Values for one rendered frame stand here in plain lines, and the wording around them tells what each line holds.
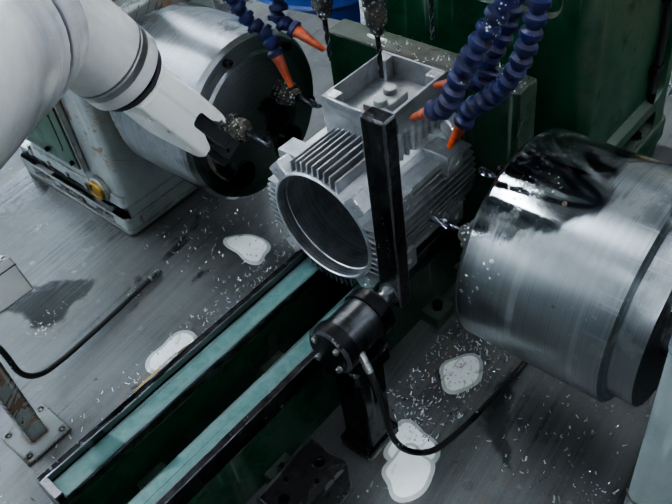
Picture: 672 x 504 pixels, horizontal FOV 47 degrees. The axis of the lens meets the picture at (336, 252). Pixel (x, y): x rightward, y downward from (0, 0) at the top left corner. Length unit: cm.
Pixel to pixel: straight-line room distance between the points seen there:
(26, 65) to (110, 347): 90
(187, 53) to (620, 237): 61
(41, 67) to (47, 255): 106
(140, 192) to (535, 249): 76
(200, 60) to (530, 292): 53
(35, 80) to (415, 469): 75
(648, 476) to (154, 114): 59
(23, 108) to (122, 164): 96
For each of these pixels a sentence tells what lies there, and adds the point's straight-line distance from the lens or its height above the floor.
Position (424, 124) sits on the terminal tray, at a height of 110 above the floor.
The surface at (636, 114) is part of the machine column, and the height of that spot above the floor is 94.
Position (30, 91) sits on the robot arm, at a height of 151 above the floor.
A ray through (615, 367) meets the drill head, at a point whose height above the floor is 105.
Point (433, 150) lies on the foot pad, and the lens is 97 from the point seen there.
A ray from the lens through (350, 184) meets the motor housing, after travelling 91.
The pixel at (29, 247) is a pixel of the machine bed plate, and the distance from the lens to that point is 144.
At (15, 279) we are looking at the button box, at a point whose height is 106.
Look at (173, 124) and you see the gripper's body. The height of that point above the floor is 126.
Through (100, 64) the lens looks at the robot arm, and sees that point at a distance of 70.
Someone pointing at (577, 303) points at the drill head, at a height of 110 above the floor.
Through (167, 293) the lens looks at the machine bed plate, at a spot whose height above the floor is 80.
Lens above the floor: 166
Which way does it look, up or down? 44 degrees down
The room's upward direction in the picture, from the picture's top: 10 degrees counter-clockwise
